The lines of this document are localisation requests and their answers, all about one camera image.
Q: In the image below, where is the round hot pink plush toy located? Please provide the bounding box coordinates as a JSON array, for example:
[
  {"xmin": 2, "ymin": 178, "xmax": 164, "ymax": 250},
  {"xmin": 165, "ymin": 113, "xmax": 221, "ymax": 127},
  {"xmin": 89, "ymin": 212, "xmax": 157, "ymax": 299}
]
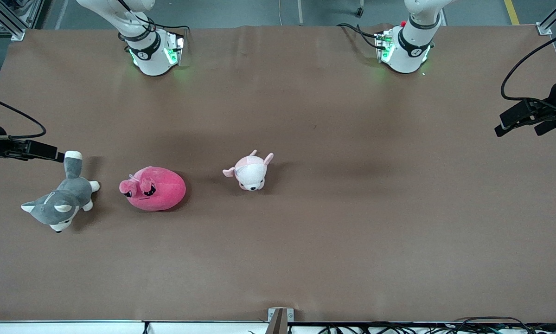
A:
[{"xmin": 119, "ymin": 166, "xmax": 187, "ymax": 212}]

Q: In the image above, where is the grey white husky plush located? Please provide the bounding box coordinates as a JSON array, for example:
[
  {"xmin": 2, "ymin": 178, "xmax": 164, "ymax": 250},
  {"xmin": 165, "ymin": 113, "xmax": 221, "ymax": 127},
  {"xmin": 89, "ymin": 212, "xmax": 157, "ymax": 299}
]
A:
[{"xmin": 20, "ymin": 150, "xmax": 101, "ymax": 233}]

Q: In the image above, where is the pale pink plush dog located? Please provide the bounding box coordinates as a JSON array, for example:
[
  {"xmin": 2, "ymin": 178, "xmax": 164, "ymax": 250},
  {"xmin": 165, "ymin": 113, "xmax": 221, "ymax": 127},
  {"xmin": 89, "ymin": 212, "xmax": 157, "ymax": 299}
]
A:
[{"xmin": 222, "ymin": 149, "xmax": 275, "ymax": 192}]

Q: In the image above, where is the aluminium frame post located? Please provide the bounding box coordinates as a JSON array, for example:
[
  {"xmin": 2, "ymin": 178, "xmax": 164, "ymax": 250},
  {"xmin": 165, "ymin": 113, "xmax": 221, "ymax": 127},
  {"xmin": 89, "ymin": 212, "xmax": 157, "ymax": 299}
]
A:
[
  {"xmin": 0, "ymin": 0, "xmax": 44, "ymax": 41},
  {"xmin": 535, "ymin": 0, "xmax": 556, "ymax": 36}
]

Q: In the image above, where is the black right arm base cable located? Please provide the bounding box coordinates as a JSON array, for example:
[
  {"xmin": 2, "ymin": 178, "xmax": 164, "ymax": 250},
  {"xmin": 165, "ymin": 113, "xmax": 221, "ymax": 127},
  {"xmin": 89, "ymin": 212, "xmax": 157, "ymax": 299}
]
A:
[{"xmin": 118, "ymin": 0, "xmax": 189, "ymax": 45}]

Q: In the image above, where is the black arm base cable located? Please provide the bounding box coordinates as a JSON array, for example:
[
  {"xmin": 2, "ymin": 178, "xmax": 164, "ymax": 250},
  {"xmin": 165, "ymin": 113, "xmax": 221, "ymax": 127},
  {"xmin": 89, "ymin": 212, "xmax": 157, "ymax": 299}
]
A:
[
  {"xmin": 118, "ymin": 0, "xmax": 189, "ymax": 45},
  {"xmin": 337, "ymin": 22, "xmax": 385, "ymax": 51}
]

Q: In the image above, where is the white table edge rail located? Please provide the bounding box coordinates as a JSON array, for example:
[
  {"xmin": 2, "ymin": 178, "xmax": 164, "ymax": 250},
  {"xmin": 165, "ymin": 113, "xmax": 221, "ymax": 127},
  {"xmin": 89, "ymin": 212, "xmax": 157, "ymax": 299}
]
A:
[{"xmin": 0, "ymin": 320, "xmax": 556, "ymax": 334}]

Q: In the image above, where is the black left arm base cable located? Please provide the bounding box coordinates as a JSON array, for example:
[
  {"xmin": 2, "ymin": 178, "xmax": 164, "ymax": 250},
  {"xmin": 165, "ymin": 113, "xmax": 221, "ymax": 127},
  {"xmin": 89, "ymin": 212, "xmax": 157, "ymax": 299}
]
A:
[{"xmin": 337, "ymin": 22, "xmax": 385, "ymax": 51}]

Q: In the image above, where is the brown camera post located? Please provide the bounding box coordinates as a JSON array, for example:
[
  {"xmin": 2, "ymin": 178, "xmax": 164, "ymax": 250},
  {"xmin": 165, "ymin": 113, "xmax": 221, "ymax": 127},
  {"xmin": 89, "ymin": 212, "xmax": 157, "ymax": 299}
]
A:
[{"xmin": 265, "ymin": 310, "xmax": 288, "ymax": 334}]

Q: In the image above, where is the grey metal bracket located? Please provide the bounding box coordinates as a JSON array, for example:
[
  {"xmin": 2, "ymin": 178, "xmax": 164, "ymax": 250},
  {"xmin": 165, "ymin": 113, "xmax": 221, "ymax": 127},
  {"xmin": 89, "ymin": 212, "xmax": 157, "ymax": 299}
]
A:
[{"xmin": 268, "ymin": 307, "xmax": 294, "ymax": 322}]

